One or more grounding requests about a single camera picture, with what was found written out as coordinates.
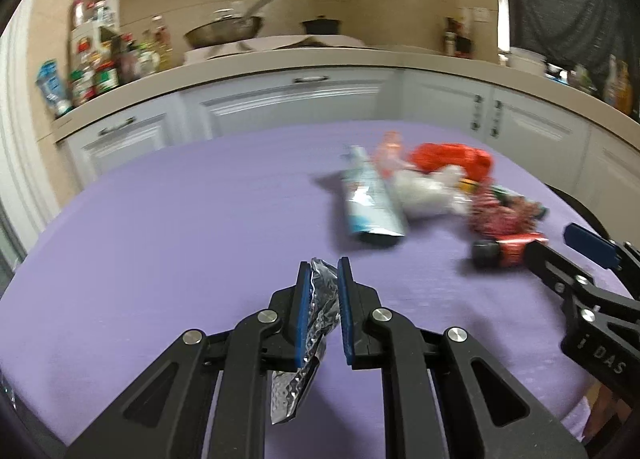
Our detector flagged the cluster of condiment bottles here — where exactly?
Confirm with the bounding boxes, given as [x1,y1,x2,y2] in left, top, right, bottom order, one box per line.
[67,0,173,110]

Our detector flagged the red white patterned wrapper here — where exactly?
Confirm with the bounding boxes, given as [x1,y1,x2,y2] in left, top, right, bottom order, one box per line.
[470,186,548,240]

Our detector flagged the steel wok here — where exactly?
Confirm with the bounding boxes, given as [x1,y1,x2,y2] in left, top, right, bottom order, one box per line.
[182,0,283,50]

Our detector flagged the clear orange printed wrapper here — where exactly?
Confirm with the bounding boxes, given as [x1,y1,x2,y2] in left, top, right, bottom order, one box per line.
[372,131,416,180]

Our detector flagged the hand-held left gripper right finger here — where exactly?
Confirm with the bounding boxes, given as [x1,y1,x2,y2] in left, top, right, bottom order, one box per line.
[336,256,588,459]

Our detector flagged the yellow bottle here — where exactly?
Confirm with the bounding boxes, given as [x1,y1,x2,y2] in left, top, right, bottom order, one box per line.
[615,61,633,112]

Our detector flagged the blue silver snack packet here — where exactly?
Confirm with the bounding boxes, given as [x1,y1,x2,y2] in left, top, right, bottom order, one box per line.
[341,145,408,246]

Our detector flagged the beige stove cover cloth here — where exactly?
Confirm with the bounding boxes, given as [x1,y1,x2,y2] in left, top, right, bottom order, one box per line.
[182,34,368,64]

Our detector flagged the blue snack bag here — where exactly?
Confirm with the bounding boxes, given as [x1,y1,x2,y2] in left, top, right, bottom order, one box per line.
[35,60,71,118]

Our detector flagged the white kitchen cabinets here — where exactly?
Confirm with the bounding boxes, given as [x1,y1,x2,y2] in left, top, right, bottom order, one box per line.
[55,66,640,235]

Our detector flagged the black pot with lid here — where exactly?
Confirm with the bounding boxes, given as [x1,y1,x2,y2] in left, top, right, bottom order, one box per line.
[300,15,343,36]

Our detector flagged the silver foil wrapper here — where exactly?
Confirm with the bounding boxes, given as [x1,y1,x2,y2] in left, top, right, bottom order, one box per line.
[270,257,341,426]

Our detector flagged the white round container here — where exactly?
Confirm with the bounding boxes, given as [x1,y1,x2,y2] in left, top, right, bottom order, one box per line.
[507,46,547,76]

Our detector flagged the white crumpled plastic bag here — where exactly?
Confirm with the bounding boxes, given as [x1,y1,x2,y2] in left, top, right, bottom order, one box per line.
[392,165,471,220]

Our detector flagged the white spray bottle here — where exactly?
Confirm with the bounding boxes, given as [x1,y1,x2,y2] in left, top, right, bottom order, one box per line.
[602,55,617,104]

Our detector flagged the person's right hand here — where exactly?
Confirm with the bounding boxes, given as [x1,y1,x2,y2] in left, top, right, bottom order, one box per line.
[582,381,618,440]

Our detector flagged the black bottle with red label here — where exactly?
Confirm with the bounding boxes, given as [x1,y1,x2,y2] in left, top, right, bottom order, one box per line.
[472,233,548,270]

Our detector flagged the white door frame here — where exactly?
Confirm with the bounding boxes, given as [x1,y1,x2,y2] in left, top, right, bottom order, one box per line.
[0,0,63,265]

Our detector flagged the beige kitchen countertop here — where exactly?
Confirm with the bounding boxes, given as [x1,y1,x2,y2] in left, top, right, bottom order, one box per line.
[52,46,640,154]

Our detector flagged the purple tablecloth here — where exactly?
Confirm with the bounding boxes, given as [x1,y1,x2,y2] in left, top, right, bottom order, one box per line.
[0,120,626,459]

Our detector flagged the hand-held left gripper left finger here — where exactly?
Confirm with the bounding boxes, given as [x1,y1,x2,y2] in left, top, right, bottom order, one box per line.
[65,260,314,459]

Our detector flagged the red plastic bag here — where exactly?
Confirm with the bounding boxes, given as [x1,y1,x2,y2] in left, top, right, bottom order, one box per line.
[410,141,494,184]

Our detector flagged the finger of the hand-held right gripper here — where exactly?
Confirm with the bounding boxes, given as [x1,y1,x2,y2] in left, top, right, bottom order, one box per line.
[563,222,640,290]
[524,240,608,325]

